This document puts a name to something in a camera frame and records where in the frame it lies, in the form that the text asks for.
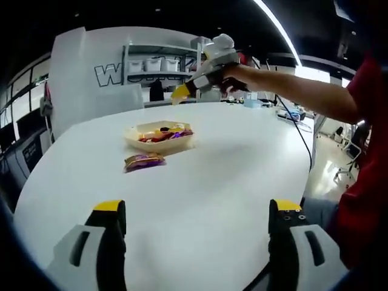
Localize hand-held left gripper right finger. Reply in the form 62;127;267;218
268;198;342;291

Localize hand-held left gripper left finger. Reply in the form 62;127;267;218
45;199;127;291

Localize cream plastic container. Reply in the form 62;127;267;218
124;120;195;152

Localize person's right hand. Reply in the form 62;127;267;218
213;65;253;98

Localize white storage bin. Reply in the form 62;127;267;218
129;59;146;73
190;36;212;49
144;58;164;72
162;59;180;72

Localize black chair back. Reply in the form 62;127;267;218
150;80;164;102

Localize person's blue jeans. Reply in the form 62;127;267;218
301;198;340;232

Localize light blue box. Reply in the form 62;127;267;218
244;92;259;108

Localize long curved ceiling light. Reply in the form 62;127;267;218
253;0;304;67

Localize metal shelf rack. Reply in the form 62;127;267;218
122;36;213;104

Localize white counter with black panel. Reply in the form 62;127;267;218
16;133;52;172

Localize black ceiling fixture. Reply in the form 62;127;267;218
338;30;352;59

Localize black desk monitor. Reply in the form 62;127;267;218
16;115;42;141
0;124;16;150

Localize hanging red grey jacket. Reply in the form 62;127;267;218
39;81;54;118

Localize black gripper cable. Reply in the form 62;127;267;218
274;92;313;207

